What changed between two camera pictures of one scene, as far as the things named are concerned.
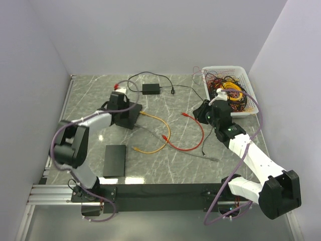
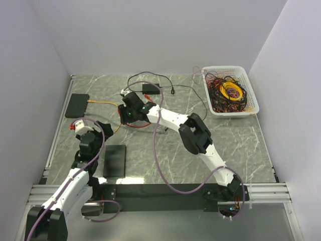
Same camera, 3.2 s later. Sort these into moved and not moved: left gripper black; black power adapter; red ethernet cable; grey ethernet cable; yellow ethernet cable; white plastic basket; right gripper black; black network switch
Moved: yellow ethernet cable; grey ethernet cable; black network switch; right gripper black; red ethernet cable; left gripper black
Not moved: white plastic basket; black power adapter
